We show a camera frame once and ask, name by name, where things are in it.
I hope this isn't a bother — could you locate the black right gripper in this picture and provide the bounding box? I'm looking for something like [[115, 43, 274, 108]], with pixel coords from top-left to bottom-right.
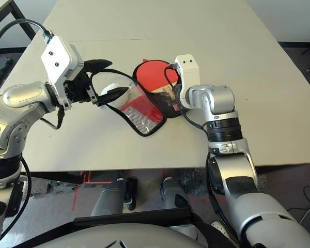
[[162, 85, 183, 111]]

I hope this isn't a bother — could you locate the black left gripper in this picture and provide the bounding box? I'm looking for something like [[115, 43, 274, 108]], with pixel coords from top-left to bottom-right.
[[60, 59, 129, 109]]

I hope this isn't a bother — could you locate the grey white plush keychain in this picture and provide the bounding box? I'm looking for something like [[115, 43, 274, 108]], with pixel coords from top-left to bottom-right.
[[100, 82, 131, 106]]

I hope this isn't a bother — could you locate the black red paddle case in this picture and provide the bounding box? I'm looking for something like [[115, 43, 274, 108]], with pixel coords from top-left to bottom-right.
[[89, 59, 181, 137]]

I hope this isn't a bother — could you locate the grey robot right leg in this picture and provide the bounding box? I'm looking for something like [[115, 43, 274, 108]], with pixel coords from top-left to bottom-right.
[[160, 177, 194, 210]]

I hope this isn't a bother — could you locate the grey robot leg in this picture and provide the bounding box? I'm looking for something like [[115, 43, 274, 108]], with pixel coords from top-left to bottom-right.
[[90, 178, 136, 216], [160, 177, 194, 210]]

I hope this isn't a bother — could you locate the black table crossbar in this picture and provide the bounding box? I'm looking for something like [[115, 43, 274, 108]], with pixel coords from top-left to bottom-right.
[[29, 170, 81, 184]]

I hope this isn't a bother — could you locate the grey robot left leg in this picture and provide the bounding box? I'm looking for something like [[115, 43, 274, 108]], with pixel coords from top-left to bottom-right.
[[90, 178, 136, 216]]

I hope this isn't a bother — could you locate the black support bar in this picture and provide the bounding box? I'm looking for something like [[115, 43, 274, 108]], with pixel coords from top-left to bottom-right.
[[73, 206, 192, 228]]

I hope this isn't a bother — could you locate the white perforated shoe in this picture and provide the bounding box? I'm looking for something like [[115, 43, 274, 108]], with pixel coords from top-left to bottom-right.
[[210, 221, 232, 240]]

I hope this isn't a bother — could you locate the grey robot torso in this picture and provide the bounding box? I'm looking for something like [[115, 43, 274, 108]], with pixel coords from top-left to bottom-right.
[[0, 223, 210, 248]]

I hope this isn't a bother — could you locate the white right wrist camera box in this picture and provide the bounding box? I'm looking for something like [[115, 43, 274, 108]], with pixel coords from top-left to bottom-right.
[[175, 54, 199, 109]]

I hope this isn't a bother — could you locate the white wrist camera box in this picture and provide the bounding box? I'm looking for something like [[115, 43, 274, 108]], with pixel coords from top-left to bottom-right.
[[175, 54, 199, 109], [40, 35, 85, 90]]

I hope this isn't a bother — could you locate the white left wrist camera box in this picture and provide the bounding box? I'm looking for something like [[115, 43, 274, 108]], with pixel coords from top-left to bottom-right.
[[40, 35, 85, 90]]

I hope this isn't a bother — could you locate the black metal frame leg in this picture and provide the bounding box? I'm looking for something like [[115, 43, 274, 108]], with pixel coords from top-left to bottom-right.
[[0, 0, 42, 42]]

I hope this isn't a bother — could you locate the grey floor cable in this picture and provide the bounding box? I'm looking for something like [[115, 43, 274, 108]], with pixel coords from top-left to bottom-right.
[[298, 185, 310, 225]]

